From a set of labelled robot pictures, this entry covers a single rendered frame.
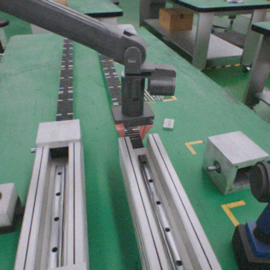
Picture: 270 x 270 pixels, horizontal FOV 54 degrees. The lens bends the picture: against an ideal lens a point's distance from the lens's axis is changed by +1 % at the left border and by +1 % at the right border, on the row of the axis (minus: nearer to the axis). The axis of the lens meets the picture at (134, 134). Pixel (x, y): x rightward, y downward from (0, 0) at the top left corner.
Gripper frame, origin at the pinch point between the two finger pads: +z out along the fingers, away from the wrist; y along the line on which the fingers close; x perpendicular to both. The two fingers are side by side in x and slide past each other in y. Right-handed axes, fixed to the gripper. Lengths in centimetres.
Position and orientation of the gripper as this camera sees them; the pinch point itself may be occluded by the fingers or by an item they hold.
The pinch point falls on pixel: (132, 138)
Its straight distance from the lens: 72.6
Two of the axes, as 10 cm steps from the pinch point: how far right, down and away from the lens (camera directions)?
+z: -0.2, 7.8, 6.3
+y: 9.7, -1.4, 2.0
